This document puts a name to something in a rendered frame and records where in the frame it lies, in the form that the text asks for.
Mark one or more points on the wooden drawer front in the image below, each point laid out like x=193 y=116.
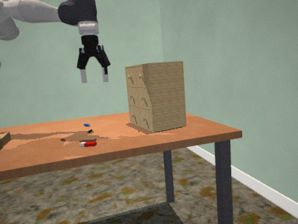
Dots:
x=142 y=76
x=146 y=118
x=134 y=114
x=131 y=77
x=144 y=97
x=132 y=95

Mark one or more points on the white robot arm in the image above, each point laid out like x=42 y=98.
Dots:
x=72 y=12

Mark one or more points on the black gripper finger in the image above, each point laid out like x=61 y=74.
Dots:
x=82 y=61
x=103 y=60

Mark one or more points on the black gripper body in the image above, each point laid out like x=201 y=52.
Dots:
x=90 y=41

